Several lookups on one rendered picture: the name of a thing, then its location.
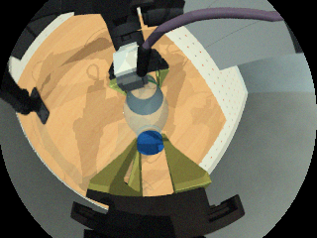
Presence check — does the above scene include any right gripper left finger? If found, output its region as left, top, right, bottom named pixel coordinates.
left=88, top=138, right=143, bottom=196

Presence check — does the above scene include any blue bottle cap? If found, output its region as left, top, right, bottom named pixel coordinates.
left=137, top=130, right=163, bottom=155

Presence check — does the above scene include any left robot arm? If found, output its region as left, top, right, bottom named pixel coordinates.
left=0, top=0, right=185, bottom=124

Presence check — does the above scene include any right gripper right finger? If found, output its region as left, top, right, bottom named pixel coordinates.
left=161, top=133, right=212, bottom=193

